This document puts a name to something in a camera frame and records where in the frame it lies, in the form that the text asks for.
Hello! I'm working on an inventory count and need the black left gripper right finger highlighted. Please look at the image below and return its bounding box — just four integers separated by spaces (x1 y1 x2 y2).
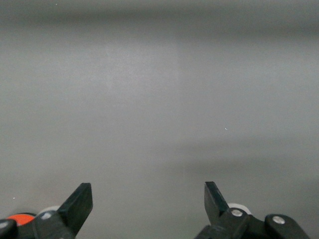
194 181 269 239

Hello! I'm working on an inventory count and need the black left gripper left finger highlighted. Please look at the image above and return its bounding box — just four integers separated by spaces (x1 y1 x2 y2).
32 182 94 239

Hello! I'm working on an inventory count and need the dark grey table mat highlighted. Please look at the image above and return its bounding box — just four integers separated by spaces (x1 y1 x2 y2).
0 0 319 239

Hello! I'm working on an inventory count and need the orange left wrist mount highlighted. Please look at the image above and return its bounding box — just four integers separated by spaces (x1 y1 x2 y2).
6 213 36 226

